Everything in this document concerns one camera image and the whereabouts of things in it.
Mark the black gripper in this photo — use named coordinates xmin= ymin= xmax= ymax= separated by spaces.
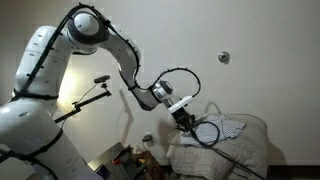
xmin=172 ymin=106 xmax=198 ymax=134

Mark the black power cord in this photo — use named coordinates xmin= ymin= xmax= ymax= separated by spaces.
xmin=174 ymin=120 xmax=266 ymax=180

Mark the grey white striped cloth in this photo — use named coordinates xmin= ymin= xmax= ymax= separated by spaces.
xmin=179 ymin=113 xmax=247 ymax=146

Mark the brown bag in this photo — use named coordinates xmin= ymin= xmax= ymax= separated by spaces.
xmin=134 ymin=148 xmax=163 ymax=180

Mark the grey metal box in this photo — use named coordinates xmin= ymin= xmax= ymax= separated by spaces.
xmin=87 ymin=141 xmax=148 ymax=180

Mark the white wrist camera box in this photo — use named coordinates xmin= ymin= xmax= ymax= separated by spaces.
xmin=167 ymin=95 xmax=195 ymax=114

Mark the white wall outlet plug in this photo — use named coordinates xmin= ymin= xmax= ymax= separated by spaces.
xmin=142 ymin=131 xmax=154 ymax=143

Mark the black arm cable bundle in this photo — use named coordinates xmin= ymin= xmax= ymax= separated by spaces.
xmin=0 ymin=2 xmax=202 ymax=180

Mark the round metal wall door stop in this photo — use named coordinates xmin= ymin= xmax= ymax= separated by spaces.
xmin=217 ymin=50 xmax=231 ymax=65

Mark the small black stand camera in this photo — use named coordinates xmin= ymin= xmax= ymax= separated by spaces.
xmin=93 ymin=75 xmax=111 ymax=84

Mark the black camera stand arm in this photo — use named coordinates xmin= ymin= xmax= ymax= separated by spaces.
xmin=53 ymin=83 xmax=113 ymax=124

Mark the thin grey camera cable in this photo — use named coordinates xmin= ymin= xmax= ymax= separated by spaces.
xmin=77 ymin=82 xmax=100 ymax=104

